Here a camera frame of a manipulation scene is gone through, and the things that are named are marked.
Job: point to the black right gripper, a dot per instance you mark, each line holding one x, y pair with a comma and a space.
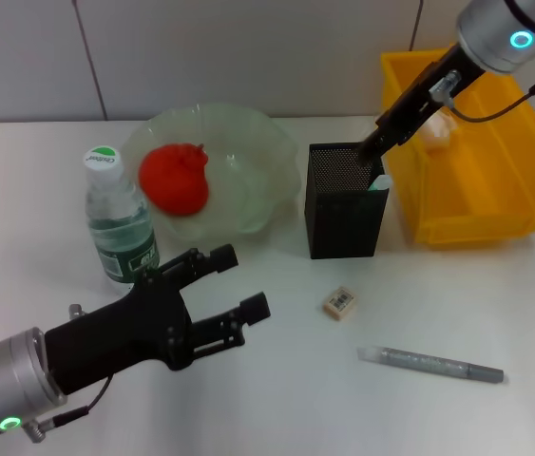
447, 76

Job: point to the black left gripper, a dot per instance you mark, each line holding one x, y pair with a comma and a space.
120, 332

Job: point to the white paper ball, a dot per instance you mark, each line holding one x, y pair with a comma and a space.
440, 133

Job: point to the green utility knife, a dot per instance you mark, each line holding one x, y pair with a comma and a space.
381, 183

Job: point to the orange fruit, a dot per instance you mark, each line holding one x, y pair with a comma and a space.
177, 185

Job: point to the clear green-label water bottle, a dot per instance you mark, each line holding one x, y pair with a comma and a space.
120, 223

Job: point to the beige eraser with barcode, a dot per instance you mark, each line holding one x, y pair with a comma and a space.
339, 302

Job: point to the silver glitter pen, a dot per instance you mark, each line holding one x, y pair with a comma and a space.
438, 365

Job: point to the black mesh pen holder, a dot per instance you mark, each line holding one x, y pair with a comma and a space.
343, 223

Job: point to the green glass fruit plate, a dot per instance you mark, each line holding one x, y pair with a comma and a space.
253, 190

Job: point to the yellow plastic bin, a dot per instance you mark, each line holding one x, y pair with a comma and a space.
485, 190

